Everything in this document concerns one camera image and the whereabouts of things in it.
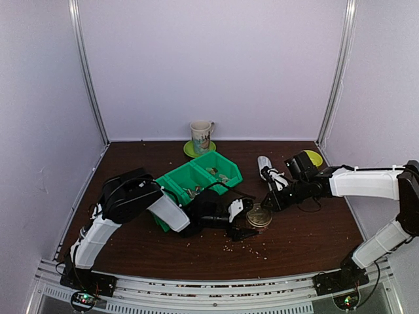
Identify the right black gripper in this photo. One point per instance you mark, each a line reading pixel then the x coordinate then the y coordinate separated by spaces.
pixel 279 205

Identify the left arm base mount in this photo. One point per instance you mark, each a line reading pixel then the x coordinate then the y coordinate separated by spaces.
pixel 96 284

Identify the front aluminium rail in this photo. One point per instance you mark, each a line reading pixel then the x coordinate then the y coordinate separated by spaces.
pixel 289 294

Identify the clear plastic round container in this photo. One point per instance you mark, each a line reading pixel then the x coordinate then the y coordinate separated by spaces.
pixel 260 229

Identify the green candy bin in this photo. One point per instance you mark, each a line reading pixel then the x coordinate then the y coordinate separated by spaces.
pixel 183 178
pixel 214 167
pixel 161 223

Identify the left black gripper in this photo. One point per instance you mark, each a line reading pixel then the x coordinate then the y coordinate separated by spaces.
pixel 242 233

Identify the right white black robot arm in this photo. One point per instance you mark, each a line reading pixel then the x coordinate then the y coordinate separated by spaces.
pixel 398 183

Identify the lime green bowl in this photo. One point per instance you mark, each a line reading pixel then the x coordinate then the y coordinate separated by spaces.
pixel 314 157

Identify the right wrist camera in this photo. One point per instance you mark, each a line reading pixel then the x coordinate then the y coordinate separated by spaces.
pixel 276 181

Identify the silver metal scoop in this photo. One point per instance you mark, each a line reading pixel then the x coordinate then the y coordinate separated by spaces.
pixel 265 170

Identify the right aluminium frame post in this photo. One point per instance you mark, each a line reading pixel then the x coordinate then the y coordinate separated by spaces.
pixel 342 62

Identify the green saucer plate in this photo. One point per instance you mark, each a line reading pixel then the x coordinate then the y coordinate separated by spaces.
pixel 188 149

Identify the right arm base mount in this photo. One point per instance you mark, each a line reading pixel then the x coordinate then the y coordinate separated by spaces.
pixel 335 281

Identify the patterned ceramic mug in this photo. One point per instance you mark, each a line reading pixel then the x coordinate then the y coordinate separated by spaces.
pixel 201 131

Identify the aluminium frame post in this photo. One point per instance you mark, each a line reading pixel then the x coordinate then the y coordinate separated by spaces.
pixel 342 62
pixel 86 73

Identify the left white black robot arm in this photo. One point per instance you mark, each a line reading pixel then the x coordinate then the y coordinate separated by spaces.
pixel 125 197

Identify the left aluminium frame post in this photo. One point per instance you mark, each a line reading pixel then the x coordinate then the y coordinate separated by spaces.
pixel 86 73

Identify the gold round lid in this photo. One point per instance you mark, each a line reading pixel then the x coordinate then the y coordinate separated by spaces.
pixel 258 216

